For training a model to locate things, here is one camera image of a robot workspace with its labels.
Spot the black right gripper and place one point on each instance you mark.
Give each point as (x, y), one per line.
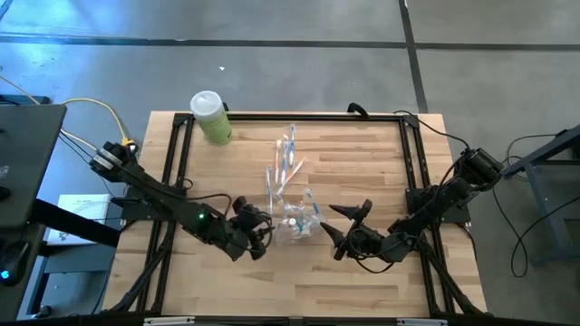
(362, 240)

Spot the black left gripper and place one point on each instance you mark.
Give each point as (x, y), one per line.
(249, 226)

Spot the clear plastic bag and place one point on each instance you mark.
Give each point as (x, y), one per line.
(312, 235)

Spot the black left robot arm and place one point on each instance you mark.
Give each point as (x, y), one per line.
(172, 206)

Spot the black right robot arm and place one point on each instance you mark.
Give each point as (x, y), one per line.
(435, 204)

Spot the green disinfecting wipes canister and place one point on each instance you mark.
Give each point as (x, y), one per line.
(213, 122)

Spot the white booklet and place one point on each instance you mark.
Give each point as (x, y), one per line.
(86, 206)

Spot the black desk support beam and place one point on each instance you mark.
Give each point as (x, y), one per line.
(77, 224)

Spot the blue-grey metal cart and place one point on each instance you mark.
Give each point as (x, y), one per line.
(550, 204)

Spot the black caster wheel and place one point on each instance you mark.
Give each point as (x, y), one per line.
(44, 311)

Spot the dark grey desk top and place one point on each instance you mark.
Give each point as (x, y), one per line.
(27, 158)

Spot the black computer mouse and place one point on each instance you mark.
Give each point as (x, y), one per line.
(13, 262)

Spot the black aluminium table frame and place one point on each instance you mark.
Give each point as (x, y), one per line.
(294, 117)

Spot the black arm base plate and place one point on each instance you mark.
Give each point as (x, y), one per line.
(457, 215)
(131, 213)

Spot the white bracket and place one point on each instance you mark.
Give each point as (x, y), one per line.
(421, 322)
(167, 321)

